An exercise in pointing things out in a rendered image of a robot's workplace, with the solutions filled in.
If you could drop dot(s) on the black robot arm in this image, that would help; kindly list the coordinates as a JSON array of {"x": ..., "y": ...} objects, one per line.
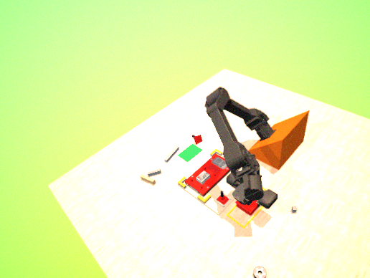
[{"x": 235, "y": 153}]

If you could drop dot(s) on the green flat rectangle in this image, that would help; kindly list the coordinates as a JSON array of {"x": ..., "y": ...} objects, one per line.
[{"x": 190, "y": 152}]

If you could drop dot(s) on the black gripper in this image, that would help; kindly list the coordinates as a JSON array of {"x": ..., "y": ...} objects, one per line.
[{"x": 266, "y": 201}]

